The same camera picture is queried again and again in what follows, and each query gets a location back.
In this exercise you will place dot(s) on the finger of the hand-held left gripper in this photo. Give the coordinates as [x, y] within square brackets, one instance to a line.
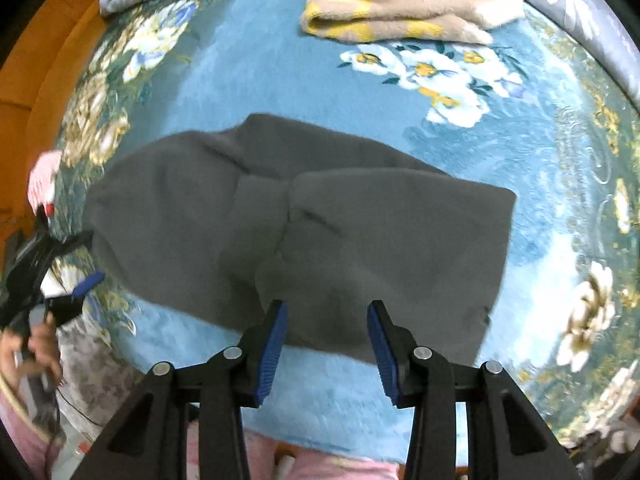
[75, 241]
[85, 285]

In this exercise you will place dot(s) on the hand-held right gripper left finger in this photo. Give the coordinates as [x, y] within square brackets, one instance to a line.
[272, 352]

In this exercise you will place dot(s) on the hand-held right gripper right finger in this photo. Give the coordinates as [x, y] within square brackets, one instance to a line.
[382, 355]

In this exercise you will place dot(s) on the dark grey pants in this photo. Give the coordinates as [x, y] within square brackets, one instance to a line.
[200, 220]

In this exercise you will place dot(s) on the person's left hand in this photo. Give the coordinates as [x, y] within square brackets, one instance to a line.
[42, 347]

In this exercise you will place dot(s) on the pink checked cloth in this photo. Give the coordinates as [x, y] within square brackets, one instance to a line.
[42, 180]

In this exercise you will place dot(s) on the wooden headboard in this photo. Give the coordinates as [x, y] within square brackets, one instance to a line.
[45, 75]

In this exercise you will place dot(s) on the beige and yellow fleece garment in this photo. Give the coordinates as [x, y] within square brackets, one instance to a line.
[415, 0]

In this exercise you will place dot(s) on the blue floral quilt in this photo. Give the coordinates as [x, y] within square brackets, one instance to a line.
[575, 5]

